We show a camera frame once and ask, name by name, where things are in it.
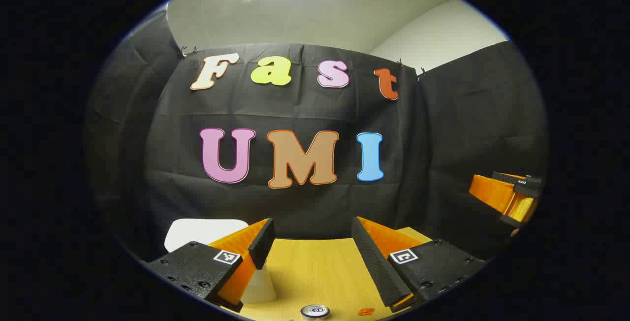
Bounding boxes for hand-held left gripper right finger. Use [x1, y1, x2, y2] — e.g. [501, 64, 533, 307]
[350, 216, 489, 313]

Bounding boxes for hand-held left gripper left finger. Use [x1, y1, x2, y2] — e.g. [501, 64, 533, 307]
[145, 218, 276, 313]

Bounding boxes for white desktop garbage bin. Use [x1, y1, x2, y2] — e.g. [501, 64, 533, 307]
[164, 219, 278, 305]

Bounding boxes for blue pop can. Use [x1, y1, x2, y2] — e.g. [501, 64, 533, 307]
[301, 304, 331, 320]

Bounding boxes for wooden desktop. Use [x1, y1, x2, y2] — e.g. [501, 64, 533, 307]
[221, 226, 434, 321]

